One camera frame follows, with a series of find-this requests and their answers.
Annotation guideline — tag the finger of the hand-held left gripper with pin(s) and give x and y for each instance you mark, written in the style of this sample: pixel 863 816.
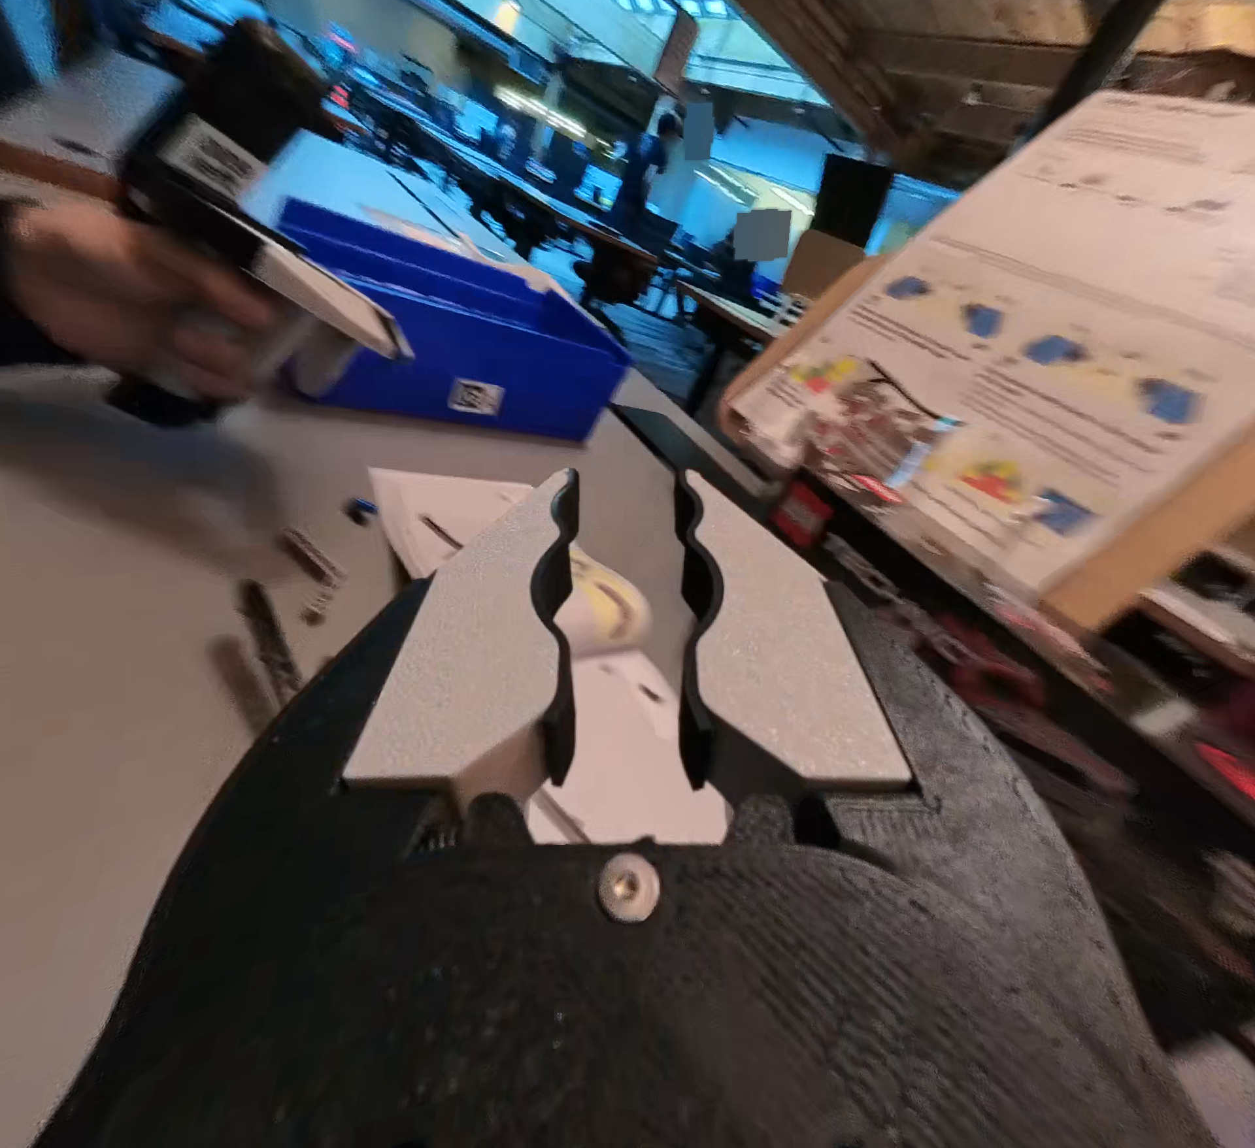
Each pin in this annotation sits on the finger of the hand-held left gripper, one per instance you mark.
pixel 319 364
pixel 333 301

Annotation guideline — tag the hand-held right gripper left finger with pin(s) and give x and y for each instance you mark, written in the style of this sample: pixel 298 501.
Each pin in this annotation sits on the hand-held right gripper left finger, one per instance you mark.
pixel 451 678

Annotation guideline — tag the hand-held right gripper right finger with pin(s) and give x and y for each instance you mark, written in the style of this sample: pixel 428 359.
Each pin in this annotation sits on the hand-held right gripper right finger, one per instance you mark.
pixel 793 687

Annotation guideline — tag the grey bent toy beam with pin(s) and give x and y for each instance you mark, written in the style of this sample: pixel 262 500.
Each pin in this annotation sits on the grey bent toy beam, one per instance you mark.
pixel 314 562

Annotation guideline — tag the grey desk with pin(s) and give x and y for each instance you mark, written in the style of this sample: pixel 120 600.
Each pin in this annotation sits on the grey desk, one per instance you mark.
pixel 117 580

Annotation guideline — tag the person's left hand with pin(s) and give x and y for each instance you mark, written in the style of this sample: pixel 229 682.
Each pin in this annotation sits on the person's left hand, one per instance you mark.
pixel 108 285

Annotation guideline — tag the black toy box red label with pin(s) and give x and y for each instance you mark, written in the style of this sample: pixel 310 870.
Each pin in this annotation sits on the black toy box red label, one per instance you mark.
pixel 882 580

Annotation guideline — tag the background grey table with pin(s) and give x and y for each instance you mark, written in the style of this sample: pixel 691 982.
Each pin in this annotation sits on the background grey table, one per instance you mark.
pixel 78 110

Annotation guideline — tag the open instruction booklet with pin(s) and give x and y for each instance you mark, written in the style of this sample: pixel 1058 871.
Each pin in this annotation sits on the open instruction booklet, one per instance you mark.
pixel 627 755

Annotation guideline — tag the long black toy beam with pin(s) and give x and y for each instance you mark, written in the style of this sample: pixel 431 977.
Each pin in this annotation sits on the long black toy beam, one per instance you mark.
pixel 271 638

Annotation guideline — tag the blue plastic bin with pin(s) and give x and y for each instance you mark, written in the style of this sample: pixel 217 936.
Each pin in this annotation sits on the blue plastic bin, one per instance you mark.
pixel 510 355

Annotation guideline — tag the dark toy beam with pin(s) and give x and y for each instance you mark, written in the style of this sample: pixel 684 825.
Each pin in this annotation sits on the dark toy beam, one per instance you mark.
pixel 242 683

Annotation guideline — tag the background long table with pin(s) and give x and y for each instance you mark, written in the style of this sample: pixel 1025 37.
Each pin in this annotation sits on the background long table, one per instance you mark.
pixel 548 198

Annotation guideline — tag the colourful toy box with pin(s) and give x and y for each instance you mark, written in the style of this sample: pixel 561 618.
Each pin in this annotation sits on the colourful toy box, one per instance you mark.
pixel 882 432

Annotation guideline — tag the black office chair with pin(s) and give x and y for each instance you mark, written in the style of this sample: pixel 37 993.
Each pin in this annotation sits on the black office chair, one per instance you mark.
pixel 613 270

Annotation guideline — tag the instruction poster board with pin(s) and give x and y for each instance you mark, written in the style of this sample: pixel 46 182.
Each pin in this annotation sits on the instruction poster board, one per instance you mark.
pixel 1078 305

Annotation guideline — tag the black metal pole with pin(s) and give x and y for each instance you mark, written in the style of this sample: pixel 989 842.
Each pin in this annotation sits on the black metal pole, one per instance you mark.
pixel 1127 1

